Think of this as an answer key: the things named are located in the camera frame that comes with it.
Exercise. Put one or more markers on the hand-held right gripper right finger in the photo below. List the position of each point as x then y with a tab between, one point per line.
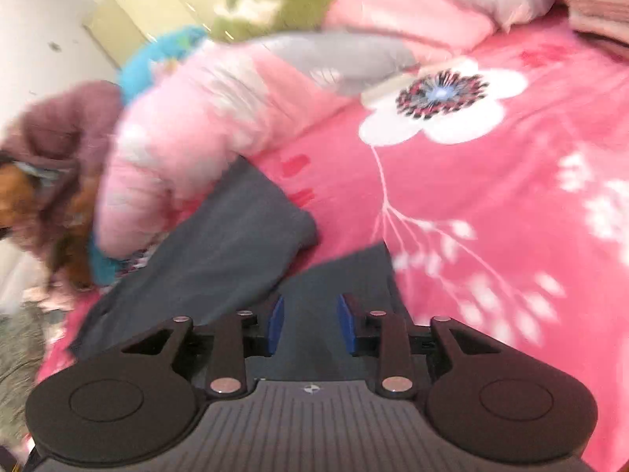
346	327

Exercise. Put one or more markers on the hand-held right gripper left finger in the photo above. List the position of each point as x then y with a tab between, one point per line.
276	327

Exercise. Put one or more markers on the dark grey pants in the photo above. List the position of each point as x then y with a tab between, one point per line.
221	255

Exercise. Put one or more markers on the stack of folded clothes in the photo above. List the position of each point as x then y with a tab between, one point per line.
599	5

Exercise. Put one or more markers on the pink floral bed blanket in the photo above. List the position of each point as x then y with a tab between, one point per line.
491	182

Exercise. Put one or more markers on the pink and blue floral quilt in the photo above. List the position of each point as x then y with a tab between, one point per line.
196	123

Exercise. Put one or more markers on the grey speckled cloth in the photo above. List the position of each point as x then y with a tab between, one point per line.
19	354

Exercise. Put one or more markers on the green and white fleece blanket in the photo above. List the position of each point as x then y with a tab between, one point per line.
295	10

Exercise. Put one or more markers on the pale yellow wardrobe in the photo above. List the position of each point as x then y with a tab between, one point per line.
147	5

